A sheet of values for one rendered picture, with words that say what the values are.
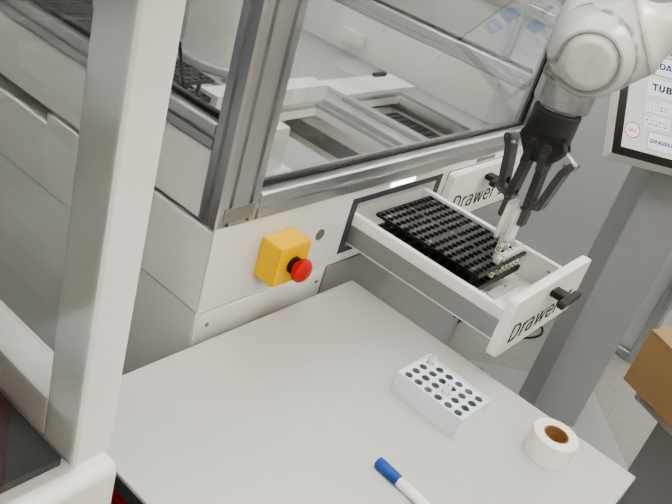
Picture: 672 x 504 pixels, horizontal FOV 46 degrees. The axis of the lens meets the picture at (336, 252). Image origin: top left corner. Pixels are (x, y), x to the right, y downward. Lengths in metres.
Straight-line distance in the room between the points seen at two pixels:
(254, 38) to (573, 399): 1.81
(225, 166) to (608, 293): 1.50
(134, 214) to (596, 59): 0.60
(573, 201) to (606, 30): 2.20
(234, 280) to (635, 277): 1.41
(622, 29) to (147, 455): 0.77
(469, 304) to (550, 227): 1.98
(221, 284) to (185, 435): 0.25
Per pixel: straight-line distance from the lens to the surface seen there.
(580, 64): 1.02
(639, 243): 2.30
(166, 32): 0.59
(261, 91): 1.05
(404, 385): 1.20
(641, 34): 1.05
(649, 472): 1.62
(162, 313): 1.26
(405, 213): 1.43
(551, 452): 1.20
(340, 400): 1.17
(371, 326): 1.35
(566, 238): 3.22
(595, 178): 3.13
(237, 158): 1.07
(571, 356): 2.45
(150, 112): 0.61
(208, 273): 1.16
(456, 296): 1.30
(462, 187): 1.65
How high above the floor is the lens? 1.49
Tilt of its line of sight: 29 degrees down
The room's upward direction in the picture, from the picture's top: 17 degrees clockwise
